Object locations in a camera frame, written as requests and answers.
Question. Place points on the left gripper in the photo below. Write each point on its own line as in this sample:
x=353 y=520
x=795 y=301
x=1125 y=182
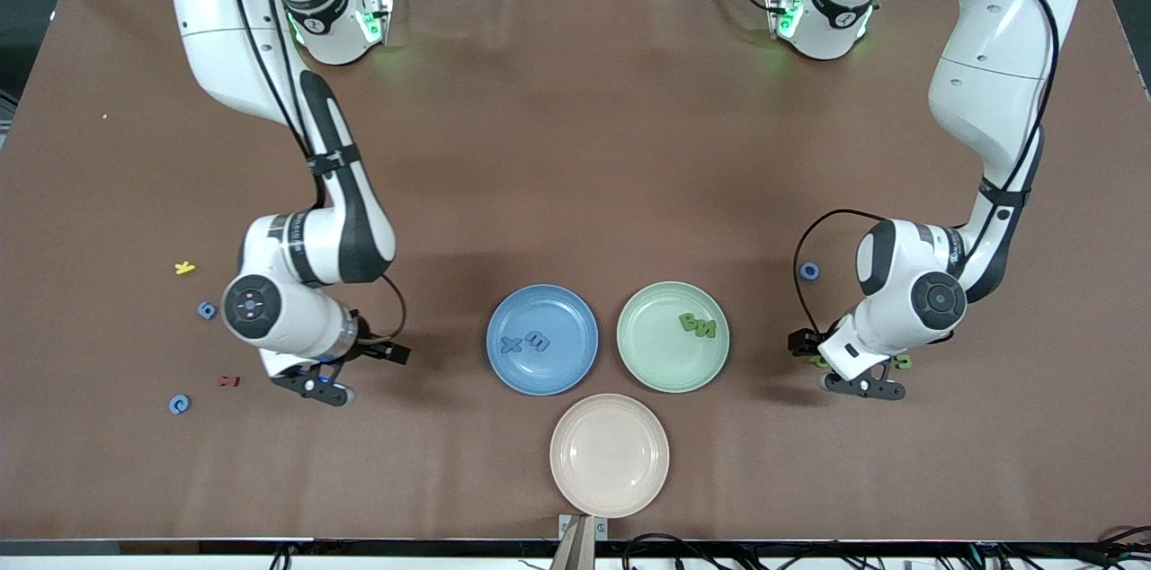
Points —
x=803 y=342

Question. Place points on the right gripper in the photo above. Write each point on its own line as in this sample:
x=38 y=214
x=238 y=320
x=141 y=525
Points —
x=376 y=348

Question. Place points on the green letter N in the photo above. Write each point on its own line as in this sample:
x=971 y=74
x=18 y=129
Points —
x=707 y=330

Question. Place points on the green letter B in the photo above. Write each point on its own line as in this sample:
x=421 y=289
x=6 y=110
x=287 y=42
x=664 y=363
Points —
x=683 y=319

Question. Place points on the blue letter X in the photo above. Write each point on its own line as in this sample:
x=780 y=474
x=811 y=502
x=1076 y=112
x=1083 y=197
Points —
x=512 y=345

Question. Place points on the blue letter M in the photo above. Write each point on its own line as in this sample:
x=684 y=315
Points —
x=538 y=342

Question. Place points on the blue number nine piece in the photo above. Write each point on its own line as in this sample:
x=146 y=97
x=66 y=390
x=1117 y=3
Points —
x=201 y=310

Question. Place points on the blue letter G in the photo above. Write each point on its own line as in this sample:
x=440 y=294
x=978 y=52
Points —
x=173 y=405

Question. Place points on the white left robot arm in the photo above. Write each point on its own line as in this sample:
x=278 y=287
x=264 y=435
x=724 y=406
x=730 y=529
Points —
x=998 y=75

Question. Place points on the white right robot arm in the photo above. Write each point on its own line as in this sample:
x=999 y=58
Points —
x=225 y=57

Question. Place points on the blue letter O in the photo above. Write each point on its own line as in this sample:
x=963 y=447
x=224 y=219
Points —
x=802 y=271

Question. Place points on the light green plate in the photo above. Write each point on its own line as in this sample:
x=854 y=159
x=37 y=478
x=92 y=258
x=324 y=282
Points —
x=656 y=354

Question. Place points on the blue plate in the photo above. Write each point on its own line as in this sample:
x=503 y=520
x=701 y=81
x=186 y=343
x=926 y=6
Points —
x=557 y=372

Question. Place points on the yellow letter K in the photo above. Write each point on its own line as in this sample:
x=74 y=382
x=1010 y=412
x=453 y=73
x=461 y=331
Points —
x=184 y=268

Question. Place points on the beige plate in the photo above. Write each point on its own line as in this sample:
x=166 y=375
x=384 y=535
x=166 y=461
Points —
x=610 y=455

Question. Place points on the brown table cover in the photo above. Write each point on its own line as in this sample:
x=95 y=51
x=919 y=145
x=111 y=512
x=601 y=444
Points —
x=575 y=147

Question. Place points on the black table edge rail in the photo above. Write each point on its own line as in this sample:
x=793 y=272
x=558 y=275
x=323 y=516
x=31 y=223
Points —
x=405 y=547

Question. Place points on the metal bracket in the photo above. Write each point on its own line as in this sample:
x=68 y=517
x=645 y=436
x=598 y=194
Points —
x=583 y=543

